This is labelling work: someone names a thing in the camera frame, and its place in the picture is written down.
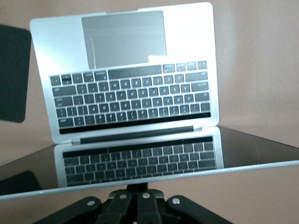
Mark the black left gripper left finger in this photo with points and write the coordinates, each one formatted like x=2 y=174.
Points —
x=116 y=207

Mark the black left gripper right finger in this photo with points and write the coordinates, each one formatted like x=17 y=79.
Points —
x=151 y=207

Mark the silver laptop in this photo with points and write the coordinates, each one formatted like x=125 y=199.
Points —
x=130 y=98

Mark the black mouse pad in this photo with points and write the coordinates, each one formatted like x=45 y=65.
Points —
x=14 y=74

